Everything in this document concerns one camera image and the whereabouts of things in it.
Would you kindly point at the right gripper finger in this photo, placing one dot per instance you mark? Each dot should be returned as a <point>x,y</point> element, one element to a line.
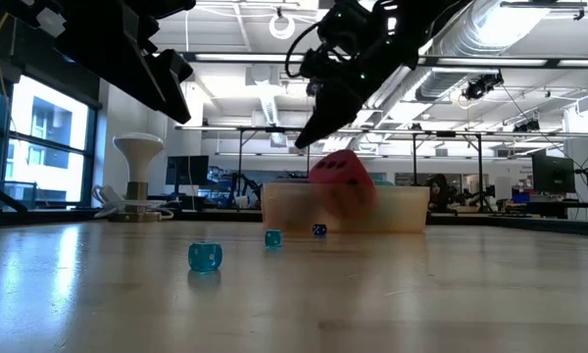
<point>333,110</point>

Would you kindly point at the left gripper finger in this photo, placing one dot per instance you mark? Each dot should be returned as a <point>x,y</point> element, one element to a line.
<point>174,83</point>
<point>112,59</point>

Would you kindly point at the large red foam die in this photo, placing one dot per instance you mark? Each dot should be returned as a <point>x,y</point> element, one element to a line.
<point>340,169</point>

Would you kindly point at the large teal foam die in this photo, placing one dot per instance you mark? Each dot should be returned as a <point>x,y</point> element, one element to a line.
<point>383,183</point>

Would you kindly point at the orange translucent plastic bin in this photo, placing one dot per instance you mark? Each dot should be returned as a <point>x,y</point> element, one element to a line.
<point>402,208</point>

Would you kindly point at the small dark blue die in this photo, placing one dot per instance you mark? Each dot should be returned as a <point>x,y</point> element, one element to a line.
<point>319,230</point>

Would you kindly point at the small teal translucent die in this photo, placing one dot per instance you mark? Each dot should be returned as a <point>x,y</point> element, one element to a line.
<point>205,257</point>
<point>273,238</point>

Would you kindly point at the background black robot arm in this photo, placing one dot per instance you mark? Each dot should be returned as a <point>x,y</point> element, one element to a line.
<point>247,188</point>

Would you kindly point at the white mushroom-shaped lamp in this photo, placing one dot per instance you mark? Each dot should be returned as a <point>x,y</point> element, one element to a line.
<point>138,152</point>

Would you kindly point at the black computer monitor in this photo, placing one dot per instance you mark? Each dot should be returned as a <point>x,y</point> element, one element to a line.
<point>553,174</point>
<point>187,170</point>

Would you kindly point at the person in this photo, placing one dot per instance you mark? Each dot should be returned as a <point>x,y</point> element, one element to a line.
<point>438,193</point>

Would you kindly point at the black overhead light bar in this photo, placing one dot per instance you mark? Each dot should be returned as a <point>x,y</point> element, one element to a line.
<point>552,62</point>

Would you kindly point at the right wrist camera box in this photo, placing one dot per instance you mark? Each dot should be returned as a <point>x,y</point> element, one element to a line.
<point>343,24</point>

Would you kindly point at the black workstation frame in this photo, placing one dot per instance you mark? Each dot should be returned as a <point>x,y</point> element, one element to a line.
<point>446,133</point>
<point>274,129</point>

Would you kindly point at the black ceiling camera rig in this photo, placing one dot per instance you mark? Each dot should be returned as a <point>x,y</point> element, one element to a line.
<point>480,87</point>

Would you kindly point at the window with dark frame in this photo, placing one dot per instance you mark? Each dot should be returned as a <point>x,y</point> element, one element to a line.
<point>49,162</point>

